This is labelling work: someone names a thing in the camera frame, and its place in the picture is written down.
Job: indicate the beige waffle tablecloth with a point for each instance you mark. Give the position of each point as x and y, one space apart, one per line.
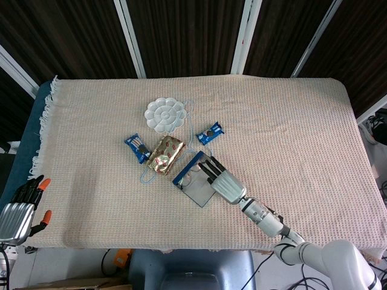
106 211

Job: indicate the gold red snack packet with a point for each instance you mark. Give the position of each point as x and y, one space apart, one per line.
164 155

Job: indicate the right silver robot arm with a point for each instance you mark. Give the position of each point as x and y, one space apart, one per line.
266 220

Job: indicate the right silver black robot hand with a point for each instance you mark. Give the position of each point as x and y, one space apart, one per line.
228 185

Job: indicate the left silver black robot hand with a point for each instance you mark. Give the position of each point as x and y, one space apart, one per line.
15 219

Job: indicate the orange device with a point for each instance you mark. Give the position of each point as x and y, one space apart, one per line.
122 261

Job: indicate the white flower paint palette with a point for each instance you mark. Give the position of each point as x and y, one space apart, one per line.
164 114

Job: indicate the white frame post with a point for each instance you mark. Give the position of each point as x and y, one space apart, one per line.
130 39
18 72
373 110
317 39
245 39

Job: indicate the long blue cookie packet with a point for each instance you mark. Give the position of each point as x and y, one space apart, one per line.
137 149

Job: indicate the short blue cookie packet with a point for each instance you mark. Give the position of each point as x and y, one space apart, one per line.
210 134

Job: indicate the grey blue robot torso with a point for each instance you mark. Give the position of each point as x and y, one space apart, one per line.
193 272

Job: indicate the dark-framed eyeglasses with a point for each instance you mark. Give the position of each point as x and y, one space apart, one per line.
185 181

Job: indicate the blue glasses case grey lining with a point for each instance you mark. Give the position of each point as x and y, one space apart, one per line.
198 191

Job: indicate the dark brown curtain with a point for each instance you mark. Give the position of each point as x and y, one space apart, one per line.
187 30

